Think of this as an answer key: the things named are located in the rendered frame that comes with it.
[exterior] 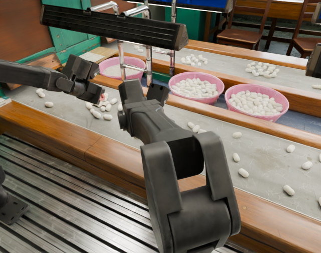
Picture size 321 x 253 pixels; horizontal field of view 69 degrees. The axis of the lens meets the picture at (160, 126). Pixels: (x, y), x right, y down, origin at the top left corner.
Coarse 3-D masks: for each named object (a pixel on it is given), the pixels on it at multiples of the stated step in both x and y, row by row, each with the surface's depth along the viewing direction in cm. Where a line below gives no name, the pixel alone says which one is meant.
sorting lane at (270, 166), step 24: (24, 96) 108; (48, 96) 108; (72, 96) 108; (72, 120) 94; (96, 120) 94; (192, 120) 94; (216, 120) 94; (240, 144) 83; (264, 144) 83; (288, 144) 83; (240, 168) 74; (264, 168) 74; (288, 168) 74; (312, 168) 74; (264, 192) 67; (312, 192) 67; (312, 216) 61
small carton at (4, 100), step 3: (3, 96) 100; (6, 96) 100; (0, 99) 98; (3, 99) 98; (6, 99) 98; (9, 99) 99; (0, 102) 96; (3, 102) 97; (6, 102) 98; (9, 102) 100; (0, 105) 96; (3, 105) 98
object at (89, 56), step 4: (88, 52) 141; (80, 56) 136; (84, 56) 136; (88, 56) 136; (92, 56) 136; (96, 56) 136; (100, 56) 136; (104, 56) 136; (88, 60) 132; (92, 60) 132; (96, 60) 132
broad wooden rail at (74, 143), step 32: (0, 96) 104; (0, 128) 100; (32, 128) 86; (64, 128) 86; (64, 160) 87; (96, 160) 74; (128, 160) 73; (256, 224) 57; (288, 224) 57; (320, 224) 57
